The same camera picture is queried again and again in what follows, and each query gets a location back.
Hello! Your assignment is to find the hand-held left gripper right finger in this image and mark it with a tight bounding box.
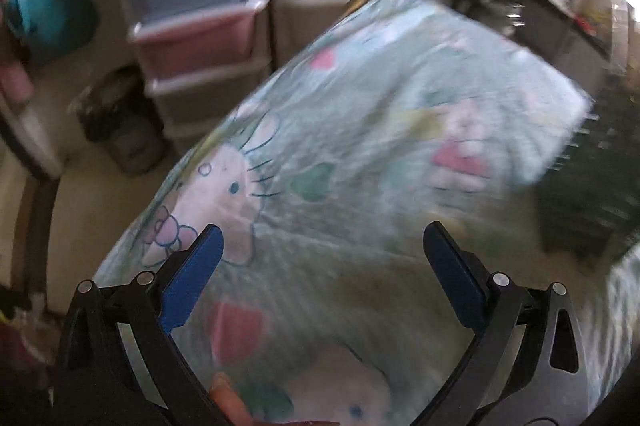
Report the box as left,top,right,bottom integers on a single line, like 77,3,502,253
415,221,608,426

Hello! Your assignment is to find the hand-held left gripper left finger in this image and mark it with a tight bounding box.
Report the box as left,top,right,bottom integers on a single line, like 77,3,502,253
52,224,236,426

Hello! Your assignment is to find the green plastic utensil basket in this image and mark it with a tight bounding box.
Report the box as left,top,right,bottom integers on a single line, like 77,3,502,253
535,76,640,262

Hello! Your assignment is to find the person's left hand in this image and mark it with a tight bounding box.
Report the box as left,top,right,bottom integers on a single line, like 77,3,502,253
207,373,253,426

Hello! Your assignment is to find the cartoon cat printed tablecloth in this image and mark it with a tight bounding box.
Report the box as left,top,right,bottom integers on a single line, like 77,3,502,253
92,0,640,426

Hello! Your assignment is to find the trash bin with black bag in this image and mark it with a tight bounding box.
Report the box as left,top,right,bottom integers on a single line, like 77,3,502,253
70,66,168,177

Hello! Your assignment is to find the drawer tower with pink drawer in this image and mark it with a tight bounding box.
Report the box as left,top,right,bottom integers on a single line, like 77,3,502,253
102,0,275,152

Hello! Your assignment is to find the blue hanging bag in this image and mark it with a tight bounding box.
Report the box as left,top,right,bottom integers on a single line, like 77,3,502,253
2,0,98,67

